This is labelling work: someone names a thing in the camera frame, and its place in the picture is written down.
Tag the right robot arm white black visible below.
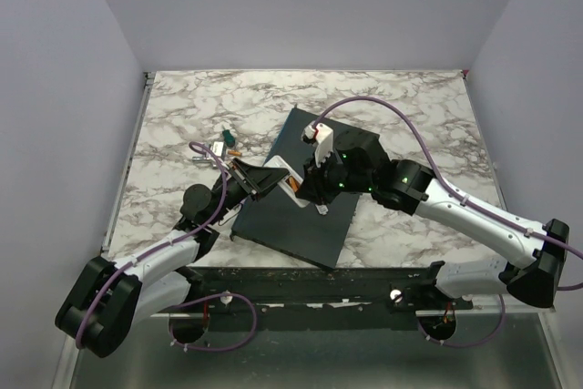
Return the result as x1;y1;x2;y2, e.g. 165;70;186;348
296;124;569;309

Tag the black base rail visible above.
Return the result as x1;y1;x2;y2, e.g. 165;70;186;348
93;263;475;331

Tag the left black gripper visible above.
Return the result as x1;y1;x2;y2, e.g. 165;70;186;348
207;158;289;227

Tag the green handled screwdriver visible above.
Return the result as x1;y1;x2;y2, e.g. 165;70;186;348
221;129;236;148

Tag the chrome metal fitting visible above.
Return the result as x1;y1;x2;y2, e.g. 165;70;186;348
191;153;217;169

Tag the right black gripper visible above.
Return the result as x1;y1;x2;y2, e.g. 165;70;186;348
294;148;373;206

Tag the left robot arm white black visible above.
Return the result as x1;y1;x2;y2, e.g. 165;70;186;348
55;157;302;357

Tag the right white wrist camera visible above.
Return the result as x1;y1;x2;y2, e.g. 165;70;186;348
302;121;334;168

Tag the dark flat metal box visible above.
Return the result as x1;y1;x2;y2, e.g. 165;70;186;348
230;108;360;269

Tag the white remote control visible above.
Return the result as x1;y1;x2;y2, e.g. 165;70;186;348
264;155;310;208

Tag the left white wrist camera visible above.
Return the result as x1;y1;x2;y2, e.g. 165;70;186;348
210;141;227;157

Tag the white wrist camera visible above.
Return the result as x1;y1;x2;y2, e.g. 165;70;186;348
302;121;334;168
210;141;227;157

